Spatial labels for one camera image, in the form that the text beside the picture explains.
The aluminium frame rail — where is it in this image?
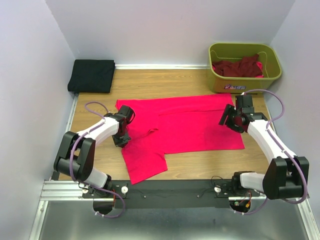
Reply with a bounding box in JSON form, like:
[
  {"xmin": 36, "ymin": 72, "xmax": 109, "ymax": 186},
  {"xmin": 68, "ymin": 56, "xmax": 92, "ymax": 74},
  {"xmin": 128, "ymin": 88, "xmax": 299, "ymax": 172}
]
[{"xmin": 28, "ymin": 92, "xmax": 312, "ymax": 240}]

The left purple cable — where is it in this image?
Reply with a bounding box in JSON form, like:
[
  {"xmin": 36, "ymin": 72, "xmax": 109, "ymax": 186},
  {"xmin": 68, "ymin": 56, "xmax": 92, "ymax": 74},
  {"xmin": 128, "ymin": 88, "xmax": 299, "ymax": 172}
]
[{"xmin": 69, "ymin": 101, "xmax": 127, "ymax": 219}]

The olive green plastic bin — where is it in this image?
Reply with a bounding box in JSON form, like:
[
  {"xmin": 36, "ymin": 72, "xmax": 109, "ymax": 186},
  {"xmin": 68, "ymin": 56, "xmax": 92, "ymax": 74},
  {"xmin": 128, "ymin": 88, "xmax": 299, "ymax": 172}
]
[{"xmin": 207, "ymin": 42, "xmax": 282, "ymax": 94}]

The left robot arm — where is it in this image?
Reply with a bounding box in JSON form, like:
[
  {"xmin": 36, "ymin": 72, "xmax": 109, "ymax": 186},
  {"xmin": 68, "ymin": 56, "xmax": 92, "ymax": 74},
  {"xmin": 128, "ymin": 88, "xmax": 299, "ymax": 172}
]
[{"xmin": 53, "ymin": 105, "xmax": 135, "ymax": 198}]

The pink t shirt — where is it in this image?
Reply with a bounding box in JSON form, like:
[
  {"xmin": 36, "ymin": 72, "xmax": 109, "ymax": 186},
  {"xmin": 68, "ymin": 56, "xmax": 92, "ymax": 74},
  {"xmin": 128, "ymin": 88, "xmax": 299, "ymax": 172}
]
[{"xmin": 115, "ymin": 93, "xmax": 245, "ymax": 185}]

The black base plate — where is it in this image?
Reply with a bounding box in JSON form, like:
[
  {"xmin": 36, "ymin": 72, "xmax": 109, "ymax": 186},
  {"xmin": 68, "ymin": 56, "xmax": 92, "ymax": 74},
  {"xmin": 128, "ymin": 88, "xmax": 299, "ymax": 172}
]
[{"xmin": 82, "ymin": 179, "xmax": 261, "ymax": 210}]

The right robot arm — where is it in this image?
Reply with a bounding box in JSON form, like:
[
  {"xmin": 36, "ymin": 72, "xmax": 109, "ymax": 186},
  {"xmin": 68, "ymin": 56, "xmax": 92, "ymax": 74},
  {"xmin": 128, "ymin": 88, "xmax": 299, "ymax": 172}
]
[{"xmin": 219, "ymin": 92, "xmax": 309, "ymax": 204}]

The dark red t shirt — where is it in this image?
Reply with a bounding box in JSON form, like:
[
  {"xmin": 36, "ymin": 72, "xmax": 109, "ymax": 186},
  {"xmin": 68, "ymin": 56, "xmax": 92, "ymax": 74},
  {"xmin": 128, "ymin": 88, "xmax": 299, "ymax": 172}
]
[{"xmin": 212, "ymin": 53, "xmax": 264, "ymax": 78}]

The folded black t shirt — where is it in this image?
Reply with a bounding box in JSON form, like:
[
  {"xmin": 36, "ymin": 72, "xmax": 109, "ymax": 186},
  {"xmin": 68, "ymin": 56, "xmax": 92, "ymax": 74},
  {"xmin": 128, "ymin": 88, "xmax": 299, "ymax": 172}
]
[{"xmin": 67, "ymin": 59, "xmax": 116, "ymax": 94}]

